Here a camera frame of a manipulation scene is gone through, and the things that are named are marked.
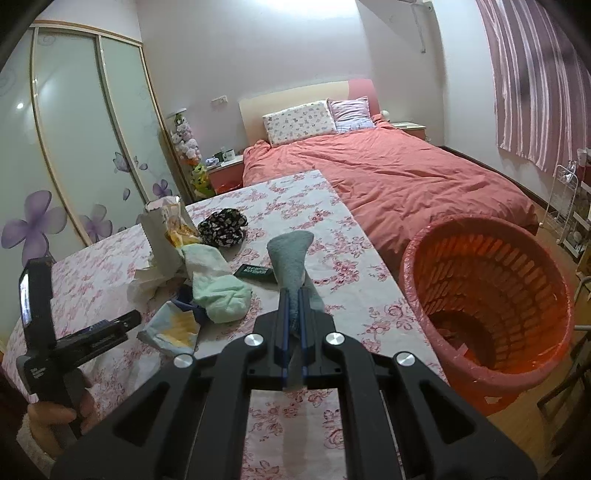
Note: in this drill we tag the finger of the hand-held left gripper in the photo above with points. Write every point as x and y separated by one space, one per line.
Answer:
121 320
92 345

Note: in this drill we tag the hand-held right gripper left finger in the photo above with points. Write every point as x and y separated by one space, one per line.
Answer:
285 319

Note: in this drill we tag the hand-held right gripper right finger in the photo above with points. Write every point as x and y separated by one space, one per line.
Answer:
315 351

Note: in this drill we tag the grey cloth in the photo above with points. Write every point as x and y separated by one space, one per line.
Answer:
288 258

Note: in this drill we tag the black floral cloth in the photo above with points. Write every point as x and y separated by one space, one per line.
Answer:
222 229

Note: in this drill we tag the red laundry basket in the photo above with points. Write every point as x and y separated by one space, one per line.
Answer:
485 323

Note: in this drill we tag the person's left hand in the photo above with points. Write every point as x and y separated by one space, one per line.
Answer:
46 413

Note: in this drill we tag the crumpled white paper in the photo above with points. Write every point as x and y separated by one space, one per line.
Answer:
150 281

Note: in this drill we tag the white yellow blue cloth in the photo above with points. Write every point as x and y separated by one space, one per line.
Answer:
173 330

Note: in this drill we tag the small black packet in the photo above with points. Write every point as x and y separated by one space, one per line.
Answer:
251 271

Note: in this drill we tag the mint green cloth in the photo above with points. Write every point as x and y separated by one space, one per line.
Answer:
221 295

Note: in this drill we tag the dark blue wrapper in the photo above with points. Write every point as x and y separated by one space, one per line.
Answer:
188 299

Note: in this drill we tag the white paper bag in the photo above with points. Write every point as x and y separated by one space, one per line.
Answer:
159 240

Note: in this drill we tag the pale green cloth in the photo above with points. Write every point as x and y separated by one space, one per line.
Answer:
203 259

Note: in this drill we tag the yellow snack packet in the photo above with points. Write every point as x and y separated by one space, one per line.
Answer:
181 235

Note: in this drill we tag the small red basin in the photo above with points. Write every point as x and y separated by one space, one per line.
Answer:
228 188

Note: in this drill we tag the pink nightstand with mug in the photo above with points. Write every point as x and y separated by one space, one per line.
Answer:
226 170

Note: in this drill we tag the green yellow plush toy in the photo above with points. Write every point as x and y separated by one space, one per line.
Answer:
202 177

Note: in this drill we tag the green white mug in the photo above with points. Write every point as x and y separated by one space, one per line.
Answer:
227 154

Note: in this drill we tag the bed with red duvet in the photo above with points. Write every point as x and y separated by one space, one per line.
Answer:
392 180

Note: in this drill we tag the glass door wardrobe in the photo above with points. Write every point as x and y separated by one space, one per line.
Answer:
83 138

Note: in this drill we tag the stack of plush toys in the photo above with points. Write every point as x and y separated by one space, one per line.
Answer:
184 138

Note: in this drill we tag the white floral pillow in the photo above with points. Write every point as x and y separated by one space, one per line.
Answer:
298 121

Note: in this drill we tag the pink striped pillow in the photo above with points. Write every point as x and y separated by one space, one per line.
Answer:
350 113

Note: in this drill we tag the cream pink headboard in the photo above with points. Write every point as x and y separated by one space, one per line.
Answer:
295 94

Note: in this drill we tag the small round white lamp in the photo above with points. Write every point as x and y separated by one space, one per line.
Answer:
386 115

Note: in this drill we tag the white shelf trolley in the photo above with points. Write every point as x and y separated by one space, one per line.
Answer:
579 221

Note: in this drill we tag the white pipe cover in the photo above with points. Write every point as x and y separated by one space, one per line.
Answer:
420 27

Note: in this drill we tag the pink striped curtain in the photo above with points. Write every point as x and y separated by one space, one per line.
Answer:
531 78

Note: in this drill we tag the white wall socket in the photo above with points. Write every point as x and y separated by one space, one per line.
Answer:
219 100

